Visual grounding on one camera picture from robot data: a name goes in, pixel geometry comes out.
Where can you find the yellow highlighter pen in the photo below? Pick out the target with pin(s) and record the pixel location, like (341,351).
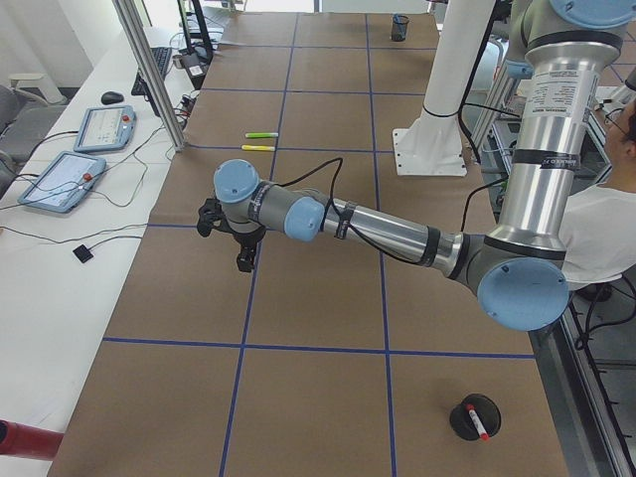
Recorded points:
(257,148)

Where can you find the person in white shirt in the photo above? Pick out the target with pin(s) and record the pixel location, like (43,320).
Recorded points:
(598,224)

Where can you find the black mesh pen cup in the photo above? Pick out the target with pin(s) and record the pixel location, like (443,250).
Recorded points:
(488,411)
(399,32)

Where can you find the red water bottle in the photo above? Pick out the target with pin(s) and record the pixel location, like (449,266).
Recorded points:
(24,441)

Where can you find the small black square device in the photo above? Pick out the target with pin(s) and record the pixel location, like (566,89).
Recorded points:
(82,253)

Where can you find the far black mesh pen cup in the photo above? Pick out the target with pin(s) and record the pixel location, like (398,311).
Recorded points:
(399,32)

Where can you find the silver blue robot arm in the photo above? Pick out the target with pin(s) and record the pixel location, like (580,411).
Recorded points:
(522,264)

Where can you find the far blue teach pendant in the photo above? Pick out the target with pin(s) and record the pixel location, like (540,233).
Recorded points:
(105,129)

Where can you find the near blue teach pendant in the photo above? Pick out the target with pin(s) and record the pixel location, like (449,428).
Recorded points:
(64,183)

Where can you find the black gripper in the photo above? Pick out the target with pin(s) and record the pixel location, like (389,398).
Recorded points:
(244,241)

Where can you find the red white marker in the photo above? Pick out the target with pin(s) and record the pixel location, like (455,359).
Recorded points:
(477,422)

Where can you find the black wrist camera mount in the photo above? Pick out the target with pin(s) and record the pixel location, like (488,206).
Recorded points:
(211,218)

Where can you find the black computer mouse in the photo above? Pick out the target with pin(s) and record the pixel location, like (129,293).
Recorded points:
(111,97)

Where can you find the blue teach pendant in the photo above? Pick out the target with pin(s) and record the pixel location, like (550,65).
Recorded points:
(105,129)
(64,183)

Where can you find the near black mesh pen cup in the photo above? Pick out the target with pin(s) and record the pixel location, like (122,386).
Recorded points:
(488,411)

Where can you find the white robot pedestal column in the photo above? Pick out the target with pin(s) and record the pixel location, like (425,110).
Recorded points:
(432,145)

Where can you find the aluminium frame post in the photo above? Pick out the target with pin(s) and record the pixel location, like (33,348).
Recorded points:
(131,23)

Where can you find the green highlighter pen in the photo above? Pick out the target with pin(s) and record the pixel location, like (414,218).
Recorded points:
(261,135)

